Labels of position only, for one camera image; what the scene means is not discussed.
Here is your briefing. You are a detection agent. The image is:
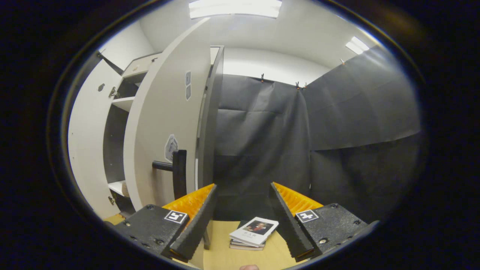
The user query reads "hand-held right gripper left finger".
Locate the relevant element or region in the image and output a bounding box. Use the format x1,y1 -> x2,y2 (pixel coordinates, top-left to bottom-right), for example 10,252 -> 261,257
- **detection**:
112,183 -> 219,263

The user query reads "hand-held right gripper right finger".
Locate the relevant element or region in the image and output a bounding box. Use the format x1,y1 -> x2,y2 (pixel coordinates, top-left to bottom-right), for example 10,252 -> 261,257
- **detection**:
268,182 -> 378,263

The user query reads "white grey shoe cabinet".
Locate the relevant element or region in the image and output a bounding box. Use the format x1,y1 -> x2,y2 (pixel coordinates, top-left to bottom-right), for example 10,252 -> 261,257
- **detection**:
103,46 -> 225,251

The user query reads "white shoe cabinet door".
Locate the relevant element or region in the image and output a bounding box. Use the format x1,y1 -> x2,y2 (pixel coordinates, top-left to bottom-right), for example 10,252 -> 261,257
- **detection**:
67,60 -> 125,220
123,18 -> 212,212

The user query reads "white book with portrait cover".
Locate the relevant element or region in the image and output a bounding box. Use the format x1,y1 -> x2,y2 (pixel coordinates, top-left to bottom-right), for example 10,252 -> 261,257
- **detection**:
229,216 -> 280,248

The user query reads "black backdrop cloth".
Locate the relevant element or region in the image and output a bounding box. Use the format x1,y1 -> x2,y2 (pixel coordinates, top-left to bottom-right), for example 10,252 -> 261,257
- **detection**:
211,45 -> 423,222

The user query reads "small ceiling light panel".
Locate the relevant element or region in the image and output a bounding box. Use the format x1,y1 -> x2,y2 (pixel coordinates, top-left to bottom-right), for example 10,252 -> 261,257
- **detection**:
345,36 -> 370,55

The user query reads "large ceiling light panel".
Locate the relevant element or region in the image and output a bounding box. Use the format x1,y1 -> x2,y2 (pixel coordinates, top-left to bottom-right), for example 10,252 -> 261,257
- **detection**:
188,0 -> 283,20

